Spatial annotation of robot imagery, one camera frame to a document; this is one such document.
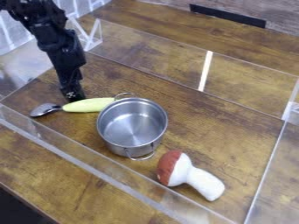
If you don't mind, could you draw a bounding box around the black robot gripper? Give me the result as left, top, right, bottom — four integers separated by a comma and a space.
37, 26, 86, 102

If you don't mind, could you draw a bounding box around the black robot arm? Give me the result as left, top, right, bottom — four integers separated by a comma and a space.
0, 0, 86, 102

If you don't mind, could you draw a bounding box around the plush mushroom toy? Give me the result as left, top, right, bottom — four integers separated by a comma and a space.
156, 150, 225, 201

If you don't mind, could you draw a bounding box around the clear acrylic front barrier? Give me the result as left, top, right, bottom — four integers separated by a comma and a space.
0, 103, 236, 224

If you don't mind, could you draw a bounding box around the clear acrylic triangle bracket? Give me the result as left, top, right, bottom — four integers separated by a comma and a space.
68, 17, 102, 52

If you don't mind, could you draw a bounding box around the black strip on table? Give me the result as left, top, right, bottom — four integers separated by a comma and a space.
189, 3, 266, 28

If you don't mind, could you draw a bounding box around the stainless steel pot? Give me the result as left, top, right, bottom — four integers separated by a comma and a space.
96, 93, 168, 161

